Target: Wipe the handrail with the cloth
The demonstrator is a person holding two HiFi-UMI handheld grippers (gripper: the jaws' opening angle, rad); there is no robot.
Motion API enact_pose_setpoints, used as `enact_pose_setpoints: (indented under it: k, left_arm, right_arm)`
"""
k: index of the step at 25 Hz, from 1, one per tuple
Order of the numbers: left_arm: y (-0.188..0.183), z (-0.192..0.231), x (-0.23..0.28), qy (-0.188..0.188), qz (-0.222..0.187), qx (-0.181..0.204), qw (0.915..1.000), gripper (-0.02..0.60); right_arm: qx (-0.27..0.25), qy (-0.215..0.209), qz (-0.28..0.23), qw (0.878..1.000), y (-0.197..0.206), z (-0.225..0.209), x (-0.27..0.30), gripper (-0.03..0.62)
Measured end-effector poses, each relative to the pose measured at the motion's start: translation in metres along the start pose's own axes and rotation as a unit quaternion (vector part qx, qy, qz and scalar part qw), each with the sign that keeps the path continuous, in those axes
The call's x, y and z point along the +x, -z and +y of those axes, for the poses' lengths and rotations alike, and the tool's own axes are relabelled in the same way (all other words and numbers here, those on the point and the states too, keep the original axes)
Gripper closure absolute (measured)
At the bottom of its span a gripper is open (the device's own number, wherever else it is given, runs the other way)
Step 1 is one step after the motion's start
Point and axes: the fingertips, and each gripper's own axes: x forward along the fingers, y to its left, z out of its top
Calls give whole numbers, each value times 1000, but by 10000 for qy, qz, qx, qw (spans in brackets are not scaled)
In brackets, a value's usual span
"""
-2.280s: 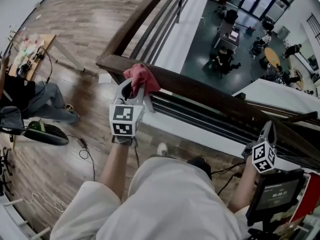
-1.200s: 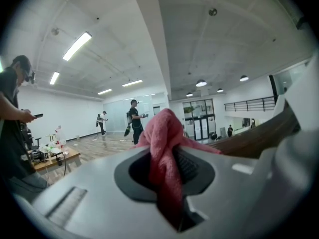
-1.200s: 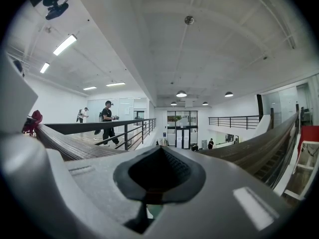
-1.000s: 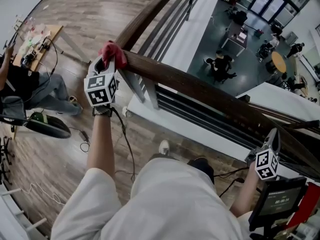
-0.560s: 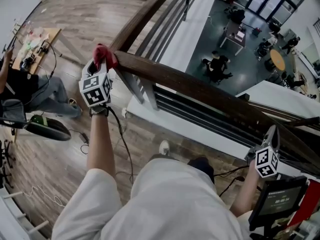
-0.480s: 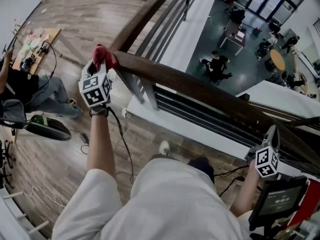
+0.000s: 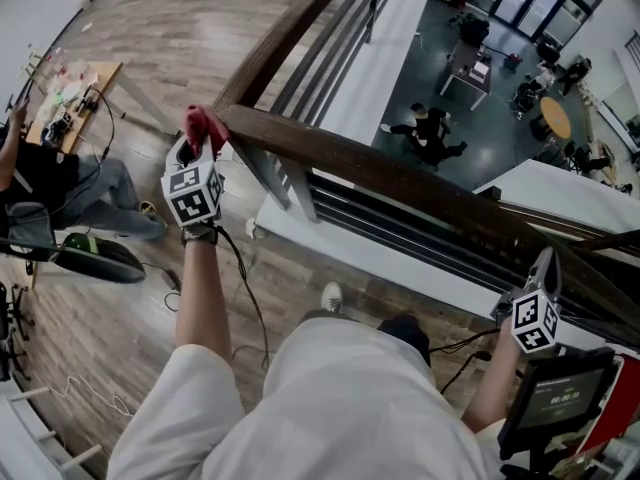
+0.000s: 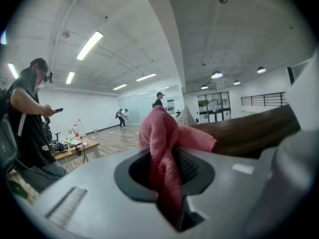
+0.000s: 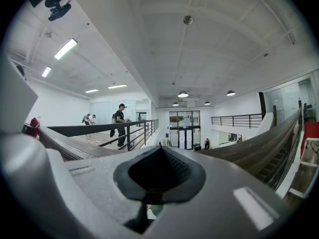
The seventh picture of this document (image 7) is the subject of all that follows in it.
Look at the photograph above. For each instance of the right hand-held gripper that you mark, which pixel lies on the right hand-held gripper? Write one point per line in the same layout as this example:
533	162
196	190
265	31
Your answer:
535	323

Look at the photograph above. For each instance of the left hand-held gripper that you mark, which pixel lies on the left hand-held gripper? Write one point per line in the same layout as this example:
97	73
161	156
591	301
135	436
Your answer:
192	193

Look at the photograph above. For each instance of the pink cloth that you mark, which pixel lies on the pink cloth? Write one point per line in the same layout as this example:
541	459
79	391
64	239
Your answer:
200	123

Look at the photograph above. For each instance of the dark wooden handrail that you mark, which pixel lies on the dark wooden handrail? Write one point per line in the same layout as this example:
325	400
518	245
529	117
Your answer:
375	168

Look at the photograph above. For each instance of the person's right forearm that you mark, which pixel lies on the person's right forearm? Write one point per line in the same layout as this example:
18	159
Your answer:
492	388

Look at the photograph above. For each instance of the person's left forearm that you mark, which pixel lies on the person's left forearm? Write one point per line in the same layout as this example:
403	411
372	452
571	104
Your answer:
202	303

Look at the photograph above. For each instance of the black metal balcony railing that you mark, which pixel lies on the black metal balcony railing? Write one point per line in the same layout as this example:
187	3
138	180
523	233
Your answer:
634	48

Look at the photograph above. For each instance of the white staircase balustrade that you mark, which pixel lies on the white staircase balustrade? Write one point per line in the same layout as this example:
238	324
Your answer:
550	193

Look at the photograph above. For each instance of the black monitor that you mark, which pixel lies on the black monitor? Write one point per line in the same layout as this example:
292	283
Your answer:
557	398

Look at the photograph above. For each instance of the light wooden table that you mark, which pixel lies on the light wooden table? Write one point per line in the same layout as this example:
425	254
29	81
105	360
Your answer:
102	75

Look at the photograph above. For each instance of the red panel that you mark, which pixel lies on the red panel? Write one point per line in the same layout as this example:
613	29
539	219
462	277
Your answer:
625	398

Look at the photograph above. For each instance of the pile of clear plastic items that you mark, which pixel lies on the pile of clear plastic items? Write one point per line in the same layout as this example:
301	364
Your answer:
65	80

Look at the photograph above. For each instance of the person's black trousers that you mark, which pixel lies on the person's black trousers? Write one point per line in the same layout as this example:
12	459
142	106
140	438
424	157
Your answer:
405	330

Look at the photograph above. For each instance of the round orange rug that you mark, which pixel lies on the round orange rug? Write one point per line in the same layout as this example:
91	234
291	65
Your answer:
556	115

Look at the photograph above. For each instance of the black monitor stand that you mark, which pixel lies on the black monitor stand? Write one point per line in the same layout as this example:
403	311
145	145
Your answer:
537	460

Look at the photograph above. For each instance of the person's white shoe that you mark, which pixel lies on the person's white shoe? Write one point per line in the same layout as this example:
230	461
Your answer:
332	295

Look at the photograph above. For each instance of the red vacuum cleaner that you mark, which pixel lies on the red vacuum cleaner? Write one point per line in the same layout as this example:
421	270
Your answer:
514	60

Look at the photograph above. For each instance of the gray rectangular table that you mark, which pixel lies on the gray rectangular table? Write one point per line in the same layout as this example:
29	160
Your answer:
462	65

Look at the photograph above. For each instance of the black office chair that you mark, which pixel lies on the black office chair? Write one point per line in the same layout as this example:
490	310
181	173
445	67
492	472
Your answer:
12	328

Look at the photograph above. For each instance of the person's white shirt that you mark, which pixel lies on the person's white shirt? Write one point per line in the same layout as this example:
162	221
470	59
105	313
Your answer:
330	408

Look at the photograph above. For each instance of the glass entrance doors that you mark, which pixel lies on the glass entrance doors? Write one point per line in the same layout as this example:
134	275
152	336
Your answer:
545	3

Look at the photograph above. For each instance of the white metal rack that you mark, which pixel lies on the white metal rack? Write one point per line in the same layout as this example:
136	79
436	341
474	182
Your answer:
25	443

